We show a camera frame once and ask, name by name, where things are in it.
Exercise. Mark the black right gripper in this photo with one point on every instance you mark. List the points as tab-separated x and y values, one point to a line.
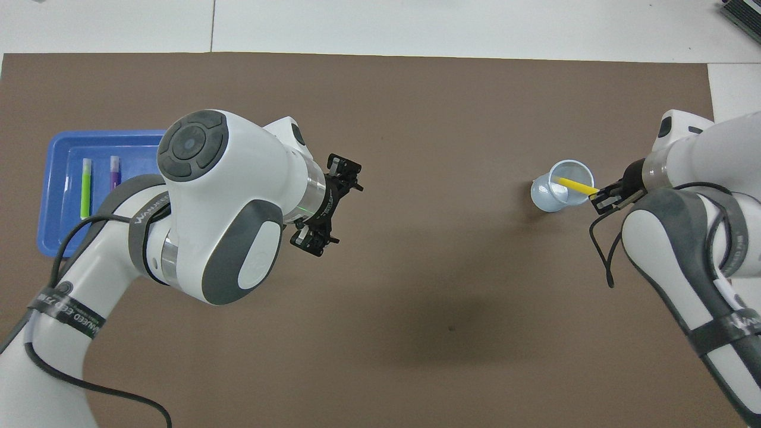
633	181

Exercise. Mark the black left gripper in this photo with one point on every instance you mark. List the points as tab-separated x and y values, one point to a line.
333	196

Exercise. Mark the yellow pen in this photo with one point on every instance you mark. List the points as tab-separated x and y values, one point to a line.
576	186

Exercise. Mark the purple pen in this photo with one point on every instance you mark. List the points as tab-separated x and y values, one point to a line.
115	173

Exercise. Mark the green pen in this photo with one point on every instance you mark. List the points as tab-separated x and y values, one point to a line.
86	190

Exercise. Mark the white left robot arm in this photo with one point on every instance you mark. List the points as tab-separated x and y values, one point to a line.
238	172

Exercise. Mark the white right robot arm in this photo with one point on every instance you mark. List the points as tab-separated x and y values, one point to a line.
713	154

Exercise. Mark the blue plastic tray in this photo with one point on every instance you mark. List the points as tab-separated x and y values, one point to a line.
59	178

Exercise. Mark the clear plastic cup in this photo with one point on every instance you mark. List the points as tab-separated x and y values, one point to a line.
550	196

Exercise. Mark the brown table mat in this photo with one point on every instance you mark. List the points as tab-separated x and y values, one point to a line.
416	356

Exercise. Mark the grey ribbed metal object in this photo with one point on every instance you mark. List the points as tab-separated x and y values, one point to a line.
743	15

